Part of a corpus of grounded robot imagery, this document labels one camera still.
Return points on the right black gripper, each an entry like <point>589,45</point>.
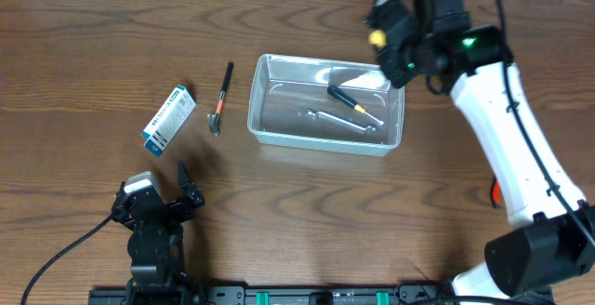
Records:
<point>393,74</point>

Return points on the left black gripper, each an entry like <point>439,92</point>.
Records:
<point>185,182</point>

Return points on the stubby yellow black screwdriver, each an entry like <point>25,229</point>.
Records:
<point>377,38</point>

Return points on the small black orange hammer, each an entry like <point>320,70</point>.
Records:
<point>214,118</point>

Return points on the slim black yellow screwdriver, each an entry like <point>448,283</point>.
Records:
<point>337,93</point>

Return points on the silver wrench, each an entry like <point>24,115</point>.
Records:
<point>340,121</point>

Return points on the red handled pliers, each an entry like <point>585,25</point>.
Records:
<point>494,194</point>

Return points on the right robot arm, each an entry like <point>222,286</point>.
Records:
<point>552,223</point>

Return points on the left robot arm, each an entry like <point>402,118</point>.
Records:
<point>156,244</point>

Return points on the clear plastic container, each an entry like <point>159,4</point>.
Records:
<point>284,87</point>

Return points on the white blue cardboard box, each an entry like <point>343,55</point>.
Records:
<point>168,120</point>

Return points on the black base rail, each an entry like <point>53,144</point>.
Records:
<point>402,294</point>

